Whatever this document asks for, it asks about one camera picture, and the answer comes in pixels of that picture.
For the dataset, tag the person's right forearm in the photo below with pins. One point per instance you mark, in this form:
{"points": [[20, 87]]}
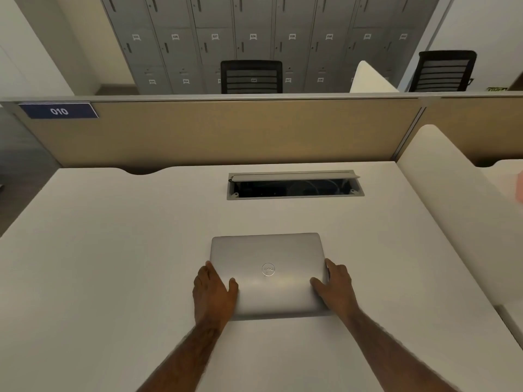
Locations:
{"points": [[388, 355]]}

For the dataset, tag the bank of grey lockers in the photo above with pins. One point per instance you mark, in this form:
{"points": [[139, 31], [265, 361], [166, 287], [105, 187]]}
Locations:
{"points": [[253, 16]]}

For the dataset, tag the long beige partition panel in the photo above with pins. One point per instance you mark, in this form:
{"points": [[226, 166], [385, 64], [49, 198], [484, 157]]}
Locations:
{"points": [[224, 134]]}

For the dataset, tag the person's left hand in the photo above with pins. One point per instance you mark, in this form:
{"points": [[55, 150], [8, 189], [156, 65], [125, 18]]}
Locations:
{"points": [[212, 298]]}

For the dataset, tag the black mesh office chair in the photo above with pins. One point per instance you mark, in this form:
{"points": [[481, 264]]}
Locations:
{"points": [[447, 57], [251, 66]]}

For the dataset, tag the large white curved desk divider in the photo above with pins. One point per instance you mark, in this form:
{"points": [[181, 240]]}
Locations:
{"points": [[449, 191]]}

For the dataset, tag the yellow black striped object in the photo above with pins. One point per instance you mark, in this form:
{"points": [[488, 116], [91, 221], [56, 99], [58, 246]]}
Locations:
{"points": [[496, 89]]}

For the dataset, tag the pink object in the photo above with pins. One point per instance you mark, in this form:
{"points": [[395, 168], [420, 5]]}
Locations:
{"points": [[519, 187]]}

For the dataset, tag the person's left forearm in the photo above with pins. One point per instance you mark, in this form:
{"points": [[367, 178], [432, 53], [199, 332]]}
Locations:
{"points": [[188, 359]]}

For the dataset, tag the small white curved desk divider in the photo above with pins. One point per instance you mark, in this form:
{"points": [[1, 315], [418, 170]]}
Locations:
{"points": [[369, 79]]}

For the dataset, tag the silver laptop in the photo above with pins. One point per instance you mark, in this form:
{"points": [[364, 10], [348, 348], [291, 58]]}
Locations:
{"points": [[265, 253]]}

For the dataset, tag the short beige partition panel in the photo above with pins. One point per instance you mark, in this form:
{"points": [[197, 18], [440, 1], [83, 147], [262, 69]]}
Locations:
{"points": [[470, 118]]}

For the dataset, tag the blue number sign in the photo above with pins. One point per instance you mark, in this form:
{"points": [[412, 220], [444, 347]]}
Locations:
{"points": [[59, 111]]}

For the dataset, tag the person's right hand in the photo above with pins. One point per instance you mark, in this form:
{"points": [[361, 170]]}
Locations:
{"points": [[339, 289]]}

